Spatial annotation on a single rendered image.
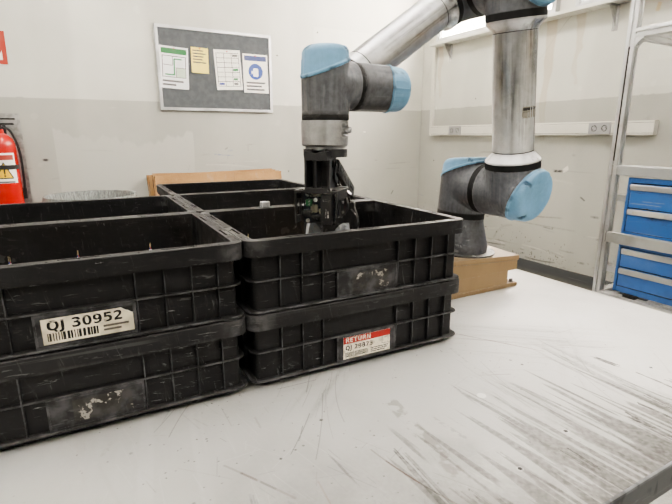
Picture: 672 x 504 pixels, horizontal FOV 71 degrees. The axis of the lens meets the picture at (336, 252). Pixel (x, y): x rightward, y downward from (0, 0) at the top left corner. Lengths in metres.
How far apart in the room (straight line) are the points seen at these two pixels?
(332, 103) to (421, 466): 0.51
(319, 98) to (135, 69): 3.25
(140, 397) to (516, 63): 0.88
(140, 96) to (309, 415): 3.43
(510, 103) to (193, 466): 0.85
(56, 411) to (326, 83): 0.57
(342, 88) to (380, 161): 3.98
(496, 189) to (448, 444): 0.61
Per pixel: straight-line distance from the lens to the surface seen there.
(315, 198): 0.74
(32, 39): 3.92
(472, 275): 1.16
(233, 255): 0.65
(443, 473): 0.60
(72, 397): 0.69
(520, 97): 1.05
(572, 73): 3.90
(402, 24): 1.02
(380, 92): 0.80
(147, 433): 0.69
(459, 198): 1.16
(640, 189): 2.61
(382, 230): 0.75
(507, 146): 1.07
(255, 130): 4.12
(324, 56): 0.75
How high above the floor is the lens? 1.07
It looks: 14 degrees down
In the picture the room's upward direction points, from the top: straight up
